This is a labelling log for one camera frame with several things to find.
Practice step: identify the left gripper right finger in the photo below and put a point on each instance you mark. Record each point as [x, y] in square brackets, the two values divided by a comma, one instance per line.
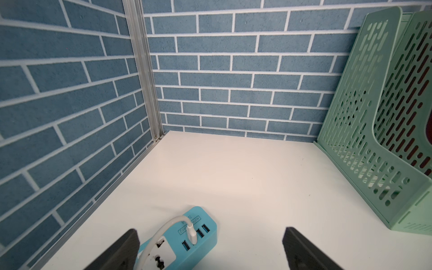
[303, 254]

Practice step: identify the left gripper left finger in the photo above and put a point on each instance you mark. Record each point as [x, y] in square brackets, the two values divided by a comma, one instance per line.
[121, 255]

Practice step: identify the teal power strip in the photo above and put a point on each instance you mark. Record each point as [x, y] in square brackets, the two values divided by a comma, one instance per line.
[174, 250]

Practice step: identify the green file organizer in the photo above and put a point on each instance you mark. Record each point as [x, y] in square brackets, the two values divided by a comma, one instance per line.
[374, 131]

